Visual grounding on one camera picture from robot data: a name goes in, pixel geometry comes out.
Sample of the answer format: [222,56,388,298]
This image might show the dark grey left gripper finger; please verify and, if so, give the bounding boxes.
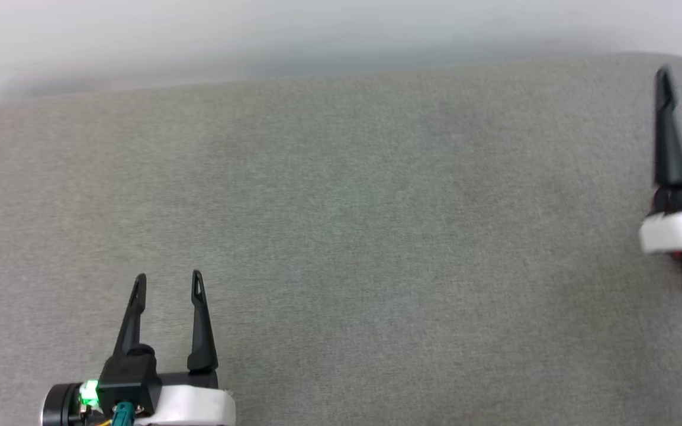
[112,273,148,358]
[186,270,220,373]

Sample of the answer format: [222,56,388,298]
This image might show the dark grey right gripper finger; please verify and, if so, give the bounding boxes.
[653,66,682,190]

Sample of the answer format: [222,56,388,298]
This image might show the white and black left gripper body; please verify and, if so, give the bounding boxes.
[134,370,237,426]

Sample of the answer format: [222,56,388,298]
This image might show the black cable with teal connector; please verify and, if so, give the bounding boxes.
[111,402,136,426]

